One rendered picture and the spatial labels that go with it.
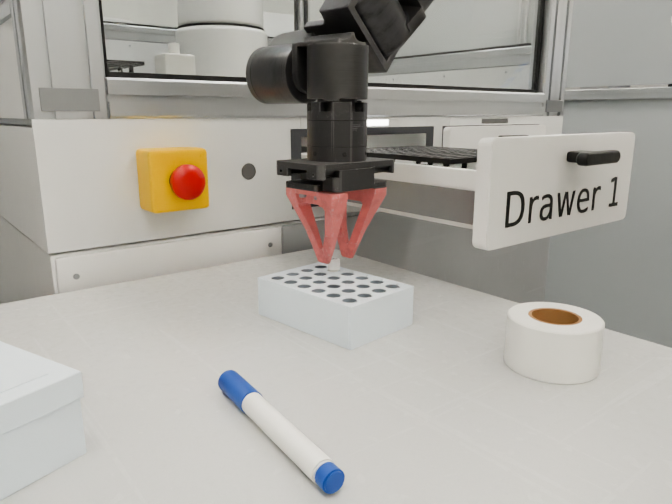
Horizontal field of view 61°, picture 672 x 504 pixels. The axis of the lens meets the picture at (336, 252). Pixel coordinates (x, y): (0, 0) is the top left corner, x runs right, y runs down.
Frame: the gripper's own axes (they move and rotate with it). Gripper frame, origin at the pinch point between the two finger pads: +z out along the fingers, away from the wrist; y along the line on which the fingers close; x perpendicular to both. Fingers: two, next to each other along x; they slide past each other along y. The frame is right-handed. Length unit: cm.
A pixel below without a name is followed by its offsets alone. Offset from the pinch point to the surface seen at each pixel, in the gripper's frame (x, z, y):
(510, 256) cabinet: -17, 15, -68
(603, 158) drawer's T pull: 15.9, -9.1, -23.8
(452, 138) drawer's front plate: -17.5, -9.3, -45.2
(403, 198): -2.1, -3.9, -13.0
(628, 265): -32, 43, -191
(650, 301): -22, 55, -190
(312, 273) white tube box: -0.7, 1.9, 2.6
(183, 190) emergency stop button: -17.7, -5.0, 6.5
